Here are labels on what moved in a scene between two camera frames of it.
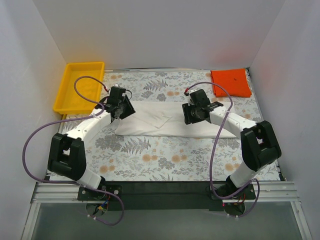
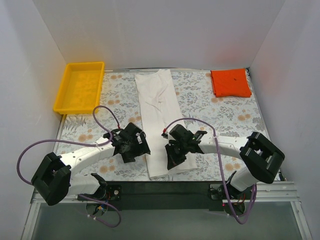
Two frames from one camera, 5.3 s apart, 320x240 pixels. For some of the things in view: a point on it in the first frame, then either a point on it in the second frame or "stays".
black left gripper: x=127 y=108 -> x=136 y=149
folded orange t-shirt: x=235 y=81 stays
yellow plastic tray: x=68 y=101 stays
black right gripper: x=187 y=115 -> x=175 y=153
